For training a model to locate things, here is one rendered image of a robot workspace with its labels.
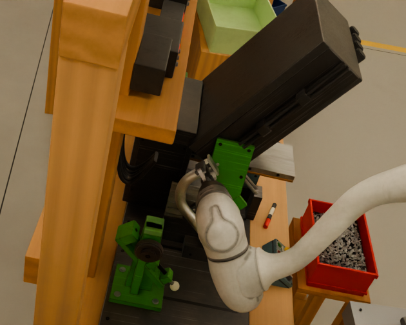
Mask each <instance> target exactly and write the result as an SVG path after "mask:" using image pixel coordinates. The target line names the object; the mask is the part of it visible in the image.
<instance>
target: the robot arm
mask: <svg viewBox="0 0 406 325"><path fill-rule="evenodd" d="M210 167H211V166H210V164H209V163H208V159H204V160H202V161H200V162H198V163H197V164H196V165H195V170H196V171H195V174H196V175H198V177H200V176H201V178H202V179H201V181H200V182H201V185H202V186H201V187H200V189H199V191H198V195H197V200H196V204H197V210H196V216H195V220H196V227H197V231H198V237H199V239H200V241H201V243H202V245H203V247H204V250H205V252H206V255H207V258H208V265H209V271H210V274H211V278H212V279H213V283H214V285H215V287H216V289H217V292H218V294H219V296H220V298H221V299H222V301H223V302H224V304H225V305H226V306H227V307H228V308H229V309H231V310H233V311H237V312H239V313H247V312H250V311H252V310H254V309H255V308H257V307H258V305H259V304H260V302H261V300H262V298H263V295H264V293H263V292H264V291H267V290H268V289H269V287H270V285H271V284H272V283H274V281H277V280H278V279H282V278H284V277H287V276H289V275H292V274H294V273H296V272H298V271H300V270H301V269H303V268H304V267H306V266H307V265H308V264H309V263H310V262H312V261H313V260H314V259H315V258H317V256H319V254H321V253H322V252H323V251H324V250H325V249H326V248H327V247H328V246H329V245H330V244H331V243H332V242H333V241H334V240H335V239H337V238H338V237H339V236H340V235H341V234H342V233H343V232H344V231H345V230H346V229H348V227H350V225H351V224H352V223H353V222H354V221H355V220H357V219H358V218H359V217H361V216H362V215H363V214H364V213H366V212H367V211H369V210H371V209H372V208H375V207H377V206H379V205H383V204H388V203H396V202H406V164H403V165H401V166H398V167H395V168H393V169H390V170H387V171H384V172H382V173H378V174H376V175H373V176H371V177H369V178H367V179H365V180H363V181H361V182H359V183H358V184H356V185H354V186H353V187H352V188H350V189H349V190H347V191H346V192H345V193H344V194H343V195H342V196H341V197H340V198H339V199H338V200H337V201H336V202H335V203H334V204H333V205H332V206H331V207H330V208H329V209H328V210H327V211H326V212H325V213H324V214H323V215H322V216H321V217H320V218H319V220H318V221H317V222H316V223H315V224H314V225H313V226H312V227H311V228H310V229H309V231H308V232H307V233H306V234H305V235H304V236H303V237H302V238H301V239H300V240H299V241H298V242H297V243H296V244H295V245H294V246H293V247H291V248H289V249H288V250H286V251H283V252H280V253H268V252H266V251H264V250H262V249H261V248H260V247H258V248H256V247H252V246H250V245H249V244H248V242H247V237H246V232H245V228H244V222H243V219H242V217H241V214H240V211H239V209H238V207H237V205H236V204H235V202H234V201H233V199H232V196H231V195H230V194H229V192H228V191H227V188H226V187H225V186H224V185H223V184H222V183H220V182H218V181H217V176H216V174H215V172H214V171H212V172H209V170H210ZM400 322H401V325H406V317H402V318H401V319H400Z"/></svg>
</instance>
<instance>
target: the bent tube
mask: <svg viewBox="0 0 406 325"><path fill-rule="evenodd" d="M207 159H208V163H209V164H210V166H211V167H210V170H209V172H212V171H214V172H215V174H216V175H217V176H218V175H219V169H218V167H217V165H216V164H215V162H214V160H213V159H212V157H211V156H210V154H208V155H207ZM195 171H196V170H195V169H194V170H191V171H190V172H188V173H187V174H185V175H184V176H183V177H182V178H181V180H180V181H179V183H178V184H177V187H176V190H175V202H176V205H177V208H178V209H179V211H180V212H181V214H183V216H184V217H185V218H186V220H187V221H188V222H189V223H190V225H191V226H192V227H193V228H194V229H195V231H196V232H197V233H198V231H197V227H196V220H195V216H196V215H195V213H194V212H193V210H192V209H191V208H190V207H189V206H188V204H187V202H186V190H187V188H188V186H189V185H190V184H191V183H192V182H193V181H196V180H197V179H199V178H201V176H200V177H198V175H196V174H195Z"/></svg>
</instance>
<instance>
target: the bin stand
mask: <svg viewBox="0 0 406 325"><path fill-rule="evenodd" d="M301 238H302V235H301V229H300V219H299V218H295V217H293V219H292V221H291V223H290V225H289V248H291V247H293V246H294V245H295V244H296V243H297V242H298V241H299V240H300V239H301ZM292 276H293V279H292V281H293V286H292V293H293V315H294V325H310V324H311V322H312V321H313V319H314V317H315V315H316V314H317V312H318V310H319V309H320V306H321V305H322V303H323V301H324V300H325V298H327V299H333V300H339V301H342V302H345V303H344V305H343V306H342V308H341V310H340V311H339V313H338V314H337V316H336V318H335V319H334V321H333V323H332V324H331V325H344V323H343V317H342V313H343V311H344V309H345V308H346V306H347V305H348V303H349V301H354V302H362V303H367V304H370V303H371V300H370V295H369V289H368V290H367V295H364V296H363V297H362V296H358V295H351V294H348V293H342V292H337V291H331V290H325V289H321V288H315V287H311V286H307V285H306V279H305V267H304V268H303V269H301V270H300V271H298V272H296V273H294V274H292ZM307 294H308V295H309V296H308V298H307Z"/></svg>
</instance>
